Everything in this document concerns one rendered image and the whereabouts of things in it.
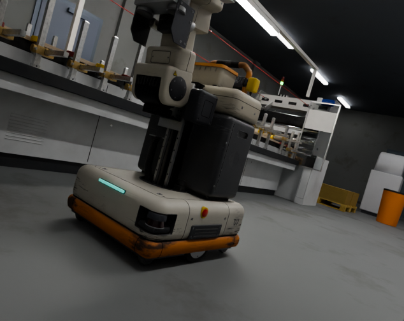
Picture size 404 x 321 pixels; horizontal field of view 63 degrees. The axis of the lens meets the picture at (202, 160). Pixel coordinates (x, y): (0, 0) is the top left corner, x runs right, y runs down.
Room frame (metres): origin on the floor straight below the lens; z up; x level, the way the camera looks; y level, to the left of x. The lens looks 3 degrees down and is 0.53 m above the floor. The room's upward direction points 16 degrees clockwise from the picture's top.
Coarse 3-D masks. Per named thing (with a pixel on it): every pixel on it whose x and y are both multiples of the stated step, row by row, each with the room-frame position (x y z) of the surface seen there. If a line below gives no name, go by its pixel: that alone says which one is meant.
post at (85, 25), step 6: (84, 24) 2.25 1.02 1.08; (84, 30) 2.26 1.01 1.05; (78, 36) 2.27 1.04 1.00; (84, 36) 2.27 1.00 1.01; (78, 42) 2.26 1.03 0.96; (84, 42) 2.28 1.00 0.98; (78, 48) 2.26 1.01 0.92; (78, 54) 2.26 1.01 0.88; (78, 60) 2.27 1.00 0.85; (72, 72) 2.25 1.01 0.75
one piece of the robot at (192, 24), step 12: (144, 0) 1.40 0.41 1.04; (156, 0) 1.35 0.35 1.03; (168, 0) 1.30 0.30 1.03; (180, 0) 1.30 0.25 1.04; (144, 12) 1.43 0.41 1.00; (156, 12) 1.46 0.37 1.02; (168, 12) 1.35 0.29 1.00; (180, 12) 1.31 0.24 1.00; (192, 12) 1.36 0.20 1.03; (132, 24) 1.46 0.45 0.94; (144, 24) 1.50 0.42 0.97; (156, 24) 1.50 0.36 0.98; (168, 24) 1.43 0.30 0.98; (180, 24) 1.33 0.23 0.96; (192, 24) 1.39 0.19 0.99; (144, 36) 1.52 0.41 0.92; (180, 36) 1.34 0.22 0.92
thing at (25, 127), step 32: (64, 64) 2.42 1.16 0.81; (0, 96) 2.14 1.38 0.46; (0, 128) 2.18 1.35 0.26; (32, 128) 2.34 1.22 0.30; (64, 128) 2.52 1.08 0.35; (96, 128) 2.74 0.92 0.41; (128, 128) 2.99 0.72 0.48; (0, 160) 2.24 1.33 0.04; (32, 160) 2.41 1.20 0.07; (64, 160) 2.58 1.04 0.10; (96, 160) 2.80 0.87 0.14; (128, 160) 3.07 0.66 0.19; (256, 160) 4.95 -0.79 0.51; (256, 192) 5.24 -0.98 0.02
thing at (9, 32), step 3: (3, 30) 1.88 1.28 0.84; (6, 30) 1.85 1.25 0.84; (9, 30) 1.83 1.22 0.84; (12, 30) 1.80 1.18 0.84; (15, 30) 1.78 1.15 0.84; (18, 30) 1.75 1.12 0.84; (21, 30) 1.74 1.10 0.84; (3, 33) 1.87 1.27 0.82; (6, 33) 1.84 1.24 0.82; (9, 33) 1.82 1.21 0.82; (12, 33) 1.80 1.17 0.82; (15, 33) 1.77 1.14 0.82; (18, 33) 1.74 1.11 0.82; (21, 33) 1.74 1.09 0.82; (24, 33) 1.75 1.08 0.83; (18, 36) 1.81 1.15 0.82; (21, 36) 1.79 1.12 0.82; (24, 36) 1.76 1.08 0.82
